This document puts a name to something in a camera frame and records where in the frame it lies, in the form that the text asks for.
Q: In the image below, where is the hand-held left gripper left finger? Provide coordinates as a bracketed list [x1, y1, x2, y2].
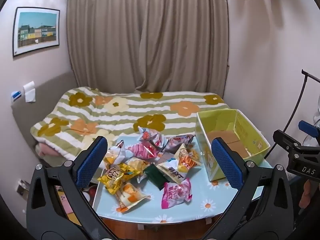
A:
[26, 135, 118, 240]

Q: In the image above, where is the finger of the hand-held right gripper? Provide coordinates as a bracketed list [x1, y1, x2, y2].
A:
[298, 120, 320, 138]
[272, 129, 303, 153]

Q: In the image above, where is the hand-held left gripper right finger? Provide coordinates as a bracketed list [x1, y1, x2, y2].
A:
[204, 137, 294, 240]

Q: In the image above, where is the green cardboard box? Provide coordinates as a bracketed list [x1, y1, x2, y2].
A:
[196, 109, 271, 182]

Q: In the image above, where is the cream orange cake packet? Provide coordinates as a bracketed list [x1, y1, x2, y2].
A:
[116, 182, 152, 213]

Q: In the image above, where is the pile of snack packets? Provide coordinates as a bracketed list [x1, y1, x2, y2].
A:
[97, 126, 203, 210]

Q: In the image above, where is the dark green snack packet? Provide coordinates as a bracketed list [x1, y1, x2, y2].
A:
[143, 164, 168, 188]

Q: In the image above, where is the person's right hand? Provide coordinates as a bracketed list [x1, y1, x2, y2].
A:
[301, 180, 316, 205]

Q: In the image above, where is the striped floral blanket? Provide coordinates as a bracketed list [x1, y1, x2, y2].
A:
[30, 87, 232, 167]

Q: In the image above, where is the wooden table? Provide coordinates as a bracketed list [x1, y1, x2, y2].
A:
[101, 215, 225, 234]

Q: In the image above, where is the beige curtain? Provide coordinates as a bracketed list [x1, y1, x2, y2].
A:
[66, 0, 229, 95]

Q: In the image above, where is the framed landscape picture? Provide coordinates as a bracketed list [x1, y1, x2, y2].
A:
[12, 7, 60, 58]

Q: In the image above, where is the wall socket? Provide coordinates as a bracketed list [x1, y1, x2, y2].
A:
[16, 179, 30, 199]

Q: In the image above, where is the blue and white wall holder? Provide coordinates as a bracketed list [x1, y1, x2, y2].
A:
[10, 90, 23, 102]

